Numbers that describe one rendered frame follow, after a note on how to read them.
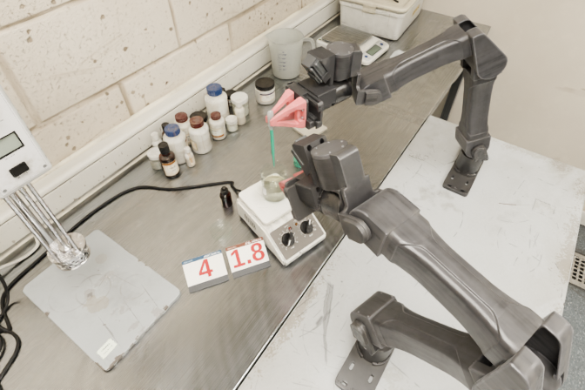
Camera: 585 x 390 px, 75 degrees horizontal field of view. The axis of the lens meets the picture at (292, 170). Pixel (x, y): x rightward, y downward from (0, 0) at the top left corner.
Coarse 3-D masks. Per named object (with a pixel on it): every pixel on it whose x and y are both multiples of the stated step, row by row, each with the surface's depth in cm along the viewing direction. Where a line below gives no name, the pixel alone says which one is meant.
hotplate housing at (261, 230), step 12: (240, 204) 94; (240, 216) 98; (252, 216) 91; (288, 216) 91; (252, 228) 94; (264, 228) 88; (276, 228) 89; (264, 240) 91; (276, 252) 88; (300, 252) 89; (288, 264) 89
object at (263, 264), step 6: (264, 246) 90; (228, 258) 88; (252, 264) 89; (258, 264) 89; (264, 264) 89; (270, 264) 89; (234, 270) 88; (240, 270) 88; (246, 270) 88; (252, 270) 88; (258, 270) 88; (234, 276) 87; (240, 276) 87
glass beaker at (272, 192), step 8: (264, 168) 89; (272, 168) 90; (280, 168) 90; (264, 176) 90; (264, 184) 87; (272, 184) 86; (264, 192) 90; (272, 192) 88; (280, 192) 88; (272, 200) 90; (280, 200) 90
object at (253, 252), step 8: (240, 248) 88; (248, 248) 89; (256, 248) 89; (264, 248) 90; (232, 256) 88; (240, 256) 88; (248, 256) 89; (256, 256) 89; (264, 256) 89; (232, 264) 88; (240, 264) 88; (248, 264) 88
